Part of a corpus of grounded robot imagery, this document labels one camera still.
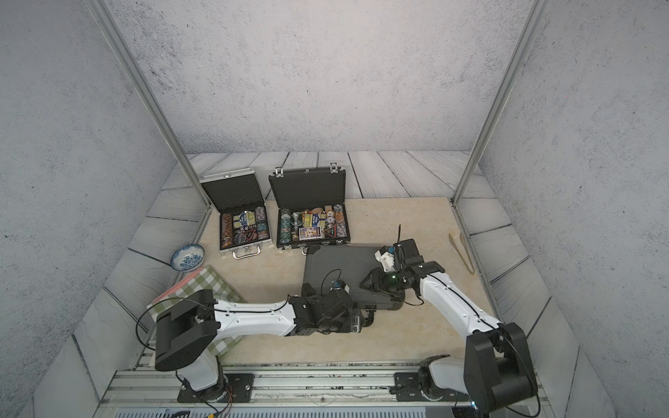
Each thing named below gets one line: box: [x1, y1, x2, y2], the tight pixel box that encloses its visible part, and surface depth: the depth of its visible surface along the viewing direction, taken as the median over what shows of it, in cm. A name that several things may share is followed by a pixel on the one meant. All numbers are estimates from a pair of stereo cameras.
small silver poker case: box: [198, 168, 273, 260], surface depth 109 cm
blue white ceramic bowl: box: [169, 243, 206, 272], surface depth 101 cm
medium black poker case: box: [268, 161, 352, 257], surface depth 109 cm
